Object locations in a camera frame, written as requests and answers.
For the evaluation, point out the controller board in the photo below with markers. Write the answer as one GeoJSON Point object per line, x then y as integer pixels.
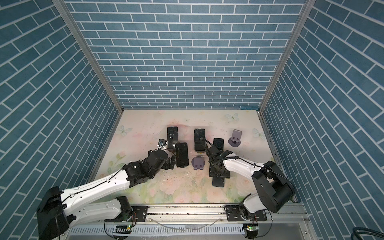
{"type": "Point", "coordinates": [121, 232]}
{"type": "Point", "coordinates": [251, 231]}

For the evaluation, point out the teal phone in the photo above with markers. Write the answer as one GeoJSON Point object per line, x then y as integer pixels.
{"type": "Point", "coordinates": [218, 182]}

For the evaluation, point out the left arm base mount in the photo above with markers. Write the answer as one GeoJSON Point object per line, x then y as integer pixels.
{"type": "Point", "coordinates": [137, 214]}

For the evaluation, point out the teal-edged phone back right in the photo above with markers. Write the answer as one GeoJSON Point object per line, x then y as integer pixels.
{"type": "Point", "coordinates": [198, 134]}

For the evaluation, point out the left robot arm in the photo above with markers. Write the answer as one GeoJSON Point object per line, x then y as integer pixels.
{"type": "Point", "coordinates": [60, 210]}

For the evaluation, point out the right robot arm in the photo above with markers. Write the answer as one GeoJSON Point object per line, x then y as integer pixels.
{"type": "Point", "coordinates": [273, 189]}

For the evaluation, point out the black phone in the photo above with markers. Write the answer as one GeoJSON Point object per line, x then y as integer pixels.
{"type": "Point", "coordinates": [182, 153]}
{"type": "Point", "coordinates": [219, 143]}

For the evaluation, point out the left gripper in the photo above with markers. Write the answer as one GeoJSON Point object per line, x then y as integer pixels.
{"type": "Point", "coordinates": [168, 165]}

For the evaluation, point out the frame post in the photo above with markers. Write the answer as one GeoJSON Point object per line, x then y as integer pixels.
{"type": "Point", "coordinates": [81, 41]}
{"type": "Point", "coordinates": [304, 14]}

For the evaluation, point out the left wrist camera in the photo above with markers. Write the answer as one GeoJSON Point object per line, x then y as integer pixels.
{"type": "Point", "coordinates": [162, 144]}

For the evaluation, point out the right controller board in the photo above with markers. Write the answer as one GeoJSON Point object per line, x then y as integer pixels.
{"type": "Point", "coordinates": [251, 231]}

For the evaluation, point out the purple-edged phone back left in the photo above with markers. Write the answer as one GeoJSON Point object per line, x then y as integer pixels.
{"type": "Point", "coordinates": [172, 138]}

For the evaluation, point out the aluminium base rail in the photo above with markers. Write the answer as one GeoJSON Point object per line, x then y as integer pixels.
{"type": "Point", "coordinates": [201, 213]}

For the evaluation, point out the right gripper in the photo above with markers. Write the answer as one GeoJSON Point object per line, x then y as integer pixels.
{"type": "Point", "coordinates": [224, 175]}

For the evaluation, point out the right frame post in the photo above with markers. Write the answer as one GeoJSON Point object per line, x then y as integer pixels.
{"type": "Point", "coordinates": [304, 14]}

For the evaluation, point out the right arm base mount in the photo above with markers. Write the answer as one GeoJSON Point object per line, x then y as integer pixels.
{"type": "Point", "coordinates": [237, 213]}

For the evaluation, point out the left frame post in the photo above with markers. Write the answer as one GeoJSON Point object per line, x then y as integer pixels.
{"type": "Point", "coordinates": [81, 41]}

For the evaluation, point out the left controller board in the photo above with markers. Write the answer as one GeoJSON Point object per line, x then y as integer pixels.
{"type": "Point", "coordinates": [121, 232]}

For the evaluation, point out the wooden round stand right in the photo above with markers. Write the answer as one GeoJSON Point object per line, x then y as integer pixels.
{"type": "Point", "coordinates": [199, 149]}

